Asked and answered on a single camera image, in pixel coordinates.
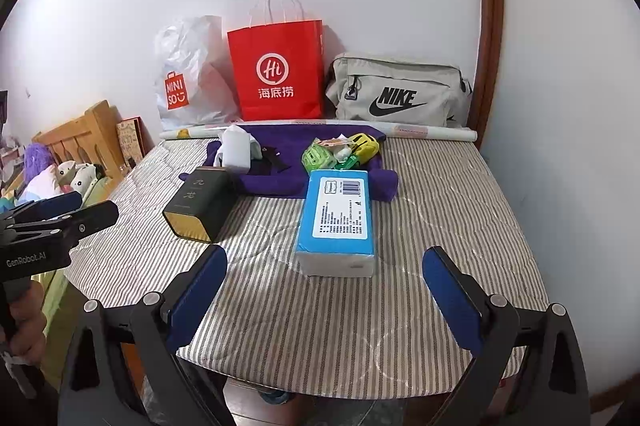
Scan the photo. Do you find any small green tissue packet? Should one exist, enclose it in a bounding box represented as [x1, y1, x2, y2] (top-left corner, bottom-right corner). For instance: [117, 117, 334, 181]
[334, 154, 360, 169]

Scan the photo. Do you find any white mesh cloth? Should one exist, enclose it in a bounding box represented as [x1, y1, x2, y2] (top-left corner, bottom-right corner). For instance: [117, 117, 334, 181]
[318, 134, 355, 163]

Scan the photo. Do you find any green wet wipes pack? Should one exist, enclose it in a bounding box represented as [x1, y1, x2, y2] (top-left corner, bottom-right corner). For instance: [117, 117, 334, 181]
[300, 139, 336, 174]

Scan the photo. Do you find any red white candy wrapper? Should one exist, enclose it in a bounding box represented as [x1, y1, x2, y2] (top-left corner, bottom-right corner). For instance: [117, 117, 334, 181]
[318, 136, 352, 149]

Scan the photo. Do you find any person's left hand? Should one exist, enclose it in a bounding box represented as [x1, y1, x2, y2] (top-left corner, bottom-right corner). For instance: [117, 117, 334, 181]
[1, 281, 47, 365]

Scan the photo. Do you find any white plush toy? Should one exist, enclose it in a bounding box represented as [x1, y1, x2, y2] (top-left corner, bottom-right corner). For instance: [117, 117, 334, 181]
[55, 161, 110, 206]

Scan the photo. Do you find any purple plush toy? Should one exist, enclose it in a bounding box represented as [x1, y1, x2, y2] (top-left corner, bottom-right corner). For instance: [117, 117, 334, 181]
[24, 142, 55, 185]

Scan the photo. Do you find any dark green gold tin box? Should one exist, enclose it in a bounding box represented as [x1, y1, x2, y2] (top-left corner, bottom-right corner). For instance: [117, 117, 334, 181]
[163, 167, 238, 243]

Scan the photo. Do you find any wooden headboard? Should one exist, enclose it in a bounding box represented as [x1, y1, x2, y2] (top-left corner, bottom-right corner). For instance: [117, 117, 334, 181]
[32, 100, 126, 183]

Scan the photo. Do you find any striped quilted mattress pad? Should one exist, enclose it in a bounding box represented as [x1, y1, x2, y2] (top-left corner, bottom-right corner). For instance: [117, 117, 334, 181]
[64, 135, 550, 402]

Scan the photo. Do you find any blue tissue box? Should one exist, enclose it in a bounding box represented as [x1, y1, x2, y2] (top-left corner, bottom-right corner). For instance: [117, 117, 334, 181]
[295, 169, 376, 279]

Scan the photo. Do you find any rolled white paper poster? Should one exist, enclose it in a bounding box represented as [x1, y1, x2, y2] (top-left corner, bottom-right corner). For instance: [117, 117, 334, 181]
[160, 119, 477, 142]

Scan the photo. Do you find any purple towel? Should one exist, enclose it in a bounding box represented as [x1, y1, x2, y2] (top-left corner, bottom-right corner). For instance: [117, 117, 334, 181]
[179, 123, 400, 203]

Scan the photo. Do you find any white Miniso plastic bag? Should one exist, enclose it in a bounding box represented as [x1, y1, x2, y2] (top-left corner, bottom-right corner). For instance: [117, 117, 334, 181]
[154, 15, 240, 131]

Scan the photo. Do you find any grey Nike bag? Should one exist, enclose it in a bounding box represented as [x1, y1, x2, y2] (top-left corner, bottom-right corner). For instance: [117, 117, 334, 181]
[326, 53, 472, 126]

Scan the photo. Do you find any red Haidilao paper bag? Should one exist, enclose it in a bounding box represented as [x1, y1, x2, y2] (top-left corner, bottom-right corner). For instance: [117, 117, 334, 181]
[227, 0, 324, 121]

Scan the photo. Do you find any brown wooden door frame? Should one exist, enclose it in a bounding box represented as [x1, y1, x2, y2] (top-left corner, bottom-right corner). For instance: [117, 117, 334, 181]
[468, 0, 504, 149]

